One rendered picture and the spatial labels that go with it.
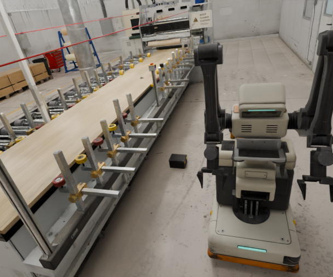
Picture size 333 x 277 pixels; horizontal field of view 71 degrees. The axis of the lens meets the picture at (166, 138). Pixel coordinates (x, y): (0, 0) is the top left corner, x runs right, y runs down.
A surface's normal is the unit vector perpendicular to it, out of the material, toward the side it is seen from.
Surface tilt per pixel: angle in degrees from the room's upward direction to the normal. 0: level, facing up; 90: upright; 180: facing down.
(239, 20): 90
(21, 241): 90
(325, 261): 0
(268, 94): 43
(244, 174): 98
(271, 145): 90
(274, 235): 0
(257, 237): 0
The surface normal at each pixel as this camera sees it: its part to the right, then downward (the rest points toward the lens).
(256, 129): -0.25, 0.62
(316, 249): -0.14, -0.86
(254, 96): -0.29, -0.29
